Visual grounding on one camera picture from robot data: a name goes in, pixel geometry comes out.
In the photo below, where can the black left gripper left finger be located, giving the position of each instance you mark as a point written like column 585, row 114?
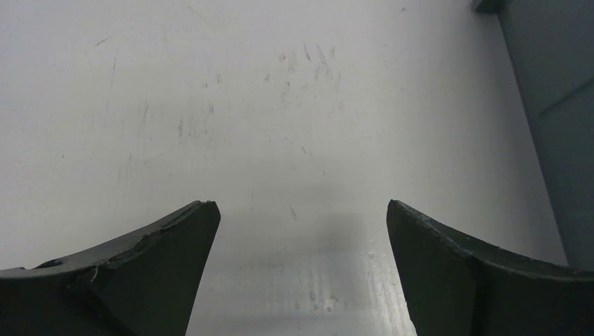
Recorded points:
column 141, row 283

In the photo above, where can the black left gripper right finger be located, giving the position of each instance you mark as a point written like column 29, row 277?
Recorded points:
column 456, row 284

